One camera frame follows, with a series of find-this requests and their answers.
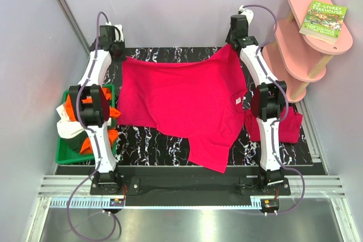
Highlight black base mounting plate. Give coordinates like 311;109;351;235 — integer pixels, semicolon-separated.
92;166;291;196

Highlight orange t-shirt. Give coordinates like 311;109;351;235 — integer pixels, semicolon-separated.
57;84;121;158

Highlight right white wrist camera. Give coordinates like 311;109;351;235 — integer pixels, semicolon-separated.
238;5;254;25

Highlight green plastic basket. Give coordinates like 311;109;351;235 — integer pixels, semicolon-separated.
56;91;116;165

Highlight white t-shirt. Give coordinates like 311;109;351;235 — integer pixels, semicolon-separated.
56;103;87;139

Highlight folded dark pink t-shirt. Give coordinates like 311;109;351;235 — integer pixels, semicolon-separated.
244;105;303;144

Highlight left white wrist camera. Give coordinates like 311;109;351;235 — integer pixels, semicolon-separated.
106;22;124;42

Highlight aluminium rail frame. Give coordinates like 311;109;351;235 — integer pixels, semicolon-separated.
40;175;345;198

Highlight magenta t-shirt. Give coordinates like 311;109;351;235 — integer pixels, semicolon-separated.
117;45;247;173

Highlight green storey treehouse book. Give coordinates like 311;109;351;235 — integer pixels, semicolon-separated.
299;0;347;44

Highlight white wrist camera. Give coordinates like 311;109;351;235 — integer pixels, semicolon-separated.
238;5;254;25
106;22;124;42

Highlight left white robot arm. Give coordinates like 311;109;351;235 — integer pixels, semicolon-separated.
68;23;125;194

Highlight pink three-tier shelf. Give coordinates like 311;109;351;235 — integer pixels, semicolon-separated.
262;0;353;103

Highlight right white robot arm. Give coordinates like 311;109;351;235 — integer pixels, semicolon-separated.
226;12;288;195

